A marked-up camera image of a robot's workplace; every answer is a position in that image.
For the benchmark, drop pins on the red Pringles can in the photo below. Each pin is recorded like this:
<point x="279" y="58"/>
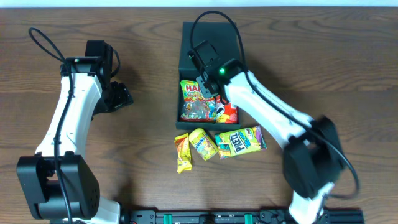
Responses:
<point x="226" y="113"/>

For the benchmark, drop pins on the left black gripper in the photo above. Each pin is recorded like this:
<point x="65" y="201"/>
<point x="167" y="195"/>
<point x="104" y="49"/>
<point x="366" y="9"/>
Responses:
<point x="123" y="96"/>

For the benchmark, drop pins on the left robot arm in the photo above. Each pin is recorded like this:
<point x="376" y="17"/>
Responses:
<point x="57" y="183"/>

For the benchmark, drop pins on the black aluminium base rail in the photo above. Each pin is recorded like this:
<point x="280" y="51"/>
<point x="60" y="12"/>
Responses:
<point x="269" y="216"/>

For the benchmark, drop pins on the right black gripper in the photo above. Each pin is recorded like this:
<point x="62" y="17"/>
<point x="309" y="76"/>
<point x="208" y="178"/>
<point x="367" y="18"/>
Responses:
<point x="206" y="88"/>

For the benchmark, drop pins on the green Pretz snack box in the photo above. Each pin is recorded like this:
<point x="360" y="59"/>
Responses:
<point x="238" y="142"/>

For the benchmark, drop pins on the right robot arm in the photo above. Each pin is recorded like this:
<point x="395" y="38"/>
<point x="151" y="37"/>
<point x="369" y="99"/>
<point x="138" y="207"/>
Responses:
<point x="312" y="157"/>

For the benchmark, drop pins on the dark green open box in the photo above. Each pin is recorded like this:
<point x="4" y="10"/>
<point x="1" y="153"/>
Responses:
<point x="222" y="37"/>

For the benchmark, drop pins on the yellow orange candy packet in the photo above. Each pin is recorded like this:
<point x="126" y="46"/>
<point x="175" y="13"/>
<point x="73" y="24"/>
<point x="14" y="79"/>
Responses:
<point x="184" y="158"/>

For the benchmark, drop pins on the green Haribo gummy bag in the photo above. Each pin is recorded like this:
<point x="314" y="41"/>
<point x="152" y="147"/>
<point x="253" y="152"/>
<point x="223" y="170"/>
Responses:
<point x="196" y="107"/>

